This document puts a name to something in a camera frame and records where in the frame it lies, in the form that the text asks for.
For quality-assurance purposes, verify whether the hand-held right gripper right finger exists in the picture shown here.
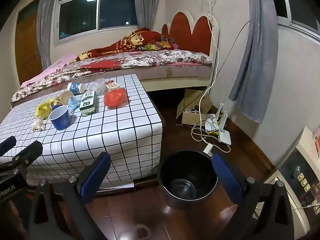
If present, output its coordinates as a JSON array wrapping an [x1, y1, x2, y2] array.
[[211, 153, 295, 240]]

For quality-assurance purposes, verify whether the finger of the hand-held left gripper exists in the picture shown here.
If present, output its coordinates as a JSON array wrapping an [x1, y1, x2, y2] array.
[[0, 141, 43, 173], [0, 136, 17, 157]]

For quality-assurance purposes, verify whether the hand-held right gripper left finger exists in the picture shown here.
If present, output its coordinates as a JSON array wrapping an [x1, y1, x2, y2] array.
[[27, 152, 112, 240]]

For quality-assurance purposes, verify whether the white tissue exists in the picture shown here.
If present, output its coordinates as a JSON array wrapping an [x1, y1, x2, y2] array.
[[31, 118, 47, 132]]

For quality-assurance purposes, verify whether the black trash bin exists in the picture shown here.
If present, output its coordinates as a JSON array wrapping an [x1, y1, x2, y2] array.
[[157, 150, 218, 210]]

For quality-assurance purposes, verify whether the yellow cloth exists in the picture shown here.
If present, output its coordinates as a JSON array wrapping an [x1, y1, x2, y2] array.
[[35, 99, 57, 119]]

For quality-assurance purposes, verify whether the light blue wrapper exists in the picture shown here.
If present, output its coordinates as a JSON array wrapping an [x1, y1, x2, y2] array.
[[68, 96, 83, 113]]

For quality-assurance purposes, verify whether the red paper cup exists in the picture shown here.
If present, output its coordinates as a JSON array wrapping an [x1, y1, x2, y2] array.
[[59, 90, 75, 105]]

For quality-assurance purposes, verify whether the green milk carton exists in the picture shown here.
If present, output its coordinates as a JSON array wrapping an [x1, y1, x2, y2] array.
[[79, 91, 97, 117]]

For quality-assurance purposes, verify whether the blue and white paper cup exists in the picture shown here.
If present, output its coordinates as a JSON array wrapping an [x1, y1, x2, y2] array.
[[67, 82, 87, 96]]

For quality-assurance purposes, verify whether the orange plastic bag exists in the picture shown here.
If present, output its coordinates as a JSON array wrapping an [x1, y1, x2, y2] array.
[[104, 88, 128, 109]]

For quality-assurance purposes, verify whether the clear plastic cup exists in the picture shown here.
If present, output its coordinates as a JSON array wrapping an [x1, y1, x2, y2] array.
[[94, 78, 107, 97]]

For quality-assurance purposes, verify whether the flat white modem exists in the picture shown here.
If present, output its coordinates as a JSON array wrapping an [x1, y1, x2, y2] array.
[[218, 129, 232, 146]]

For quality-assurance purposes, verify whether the white checkered tablecloth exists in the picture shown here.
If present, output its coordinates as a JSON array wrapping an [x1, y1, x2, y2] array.
[[0, 74, 165, 189]]

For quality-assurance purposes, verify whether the white router with antennas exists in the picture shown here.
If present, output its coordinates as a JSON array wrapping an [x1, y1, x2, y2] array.
[[205, 103, 228, 132]]

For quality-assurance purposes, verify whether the cardboard box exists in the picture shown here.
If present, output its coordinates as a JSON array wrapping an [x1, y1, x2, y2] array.
[[176, 88, 217, 127]]

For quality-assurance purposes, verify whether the pink cloth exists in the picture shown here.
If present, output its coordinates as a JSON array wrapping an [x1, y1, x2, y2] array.
[[20, 54, 78, 88]]

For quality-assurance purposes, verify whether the wooden door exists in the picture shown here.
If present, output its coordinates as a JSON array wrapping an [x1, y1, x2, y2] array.
[[15, 0, 44, 85]]

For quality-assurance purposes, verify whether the tied grey curtain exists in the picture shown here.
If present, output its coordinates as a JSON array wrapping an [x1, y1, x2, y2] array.
[[229, 0, 278, 123]]

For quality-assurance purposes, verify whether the grey curtain beside door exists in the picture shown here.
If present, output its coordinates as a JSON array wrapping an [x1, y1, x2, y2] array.
[[37, 0, 60, 70]]

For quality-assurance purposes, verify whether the pinkish mattress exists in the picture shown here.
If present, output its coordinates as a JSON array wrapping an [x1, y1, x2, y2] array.
[[10, 64, 213, 108]]

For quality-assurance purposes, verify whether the bed with floral blanket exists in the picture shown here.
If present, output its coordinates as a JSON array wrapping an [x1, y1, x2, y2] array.
[[11, 49, 213, 103]]

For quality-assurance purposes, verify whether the red patterned blanket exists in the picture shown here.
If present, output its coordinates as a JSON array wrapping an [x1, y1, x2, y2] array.
[[71, 27, 179, 64]]

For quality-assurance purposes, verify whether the large sliding window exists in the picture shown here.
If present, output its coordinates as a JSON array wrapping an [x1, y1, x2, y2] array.
[[54, 0, 139, 42]]

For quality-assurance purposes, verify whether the grey curtain beside headboard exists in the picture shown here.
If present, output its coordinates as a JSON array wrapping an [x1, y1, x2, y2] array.
[[134, 0, 157, 29]]

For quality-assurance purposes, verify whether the corner window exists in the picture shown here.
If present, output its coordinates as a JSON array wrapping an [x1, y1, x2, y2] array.
[[275, 0, 320, 34]]

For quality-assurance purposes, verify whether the white power cable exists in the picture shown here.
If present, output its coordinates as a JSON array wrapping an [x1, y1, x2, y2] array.
[[191, 0, 232, 153]]

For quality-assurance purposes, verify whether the white bed frame red headboard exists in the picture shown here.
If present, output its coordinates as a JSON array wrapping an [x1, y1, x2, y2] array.
[[140, 10, 220, 92]]

